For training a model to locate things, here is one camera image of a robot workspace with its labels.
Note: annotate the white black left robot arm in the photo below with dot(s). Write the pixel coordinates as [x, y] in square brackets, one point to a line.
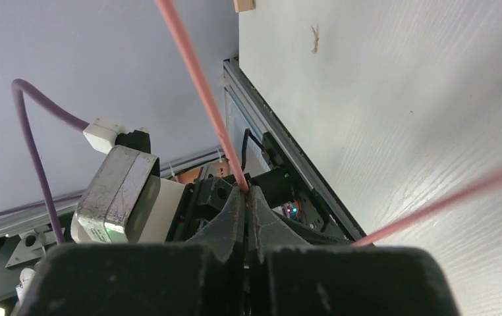
[20, 245]

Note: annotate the pink wire hanger with hook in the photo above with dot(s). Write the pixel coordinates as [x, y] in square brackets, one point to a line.
[189, 56]

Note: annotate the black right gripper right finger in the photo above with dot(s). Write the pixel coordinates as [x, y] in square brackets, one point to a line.
[289, 276]

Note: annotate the wooden clothes rack frame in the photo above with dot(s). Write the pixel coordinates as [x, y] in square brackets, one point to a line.
[244, 5]

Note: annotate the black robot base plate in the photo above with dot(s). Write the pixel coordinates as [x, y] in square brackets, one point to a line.
[316, 208]

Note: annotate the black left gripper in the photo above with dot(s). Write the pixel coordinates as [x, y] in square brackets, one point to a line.
[209, 211]

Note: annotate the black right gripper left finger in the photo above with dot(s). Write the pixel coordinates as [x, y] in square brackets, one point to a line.
[201, 276]

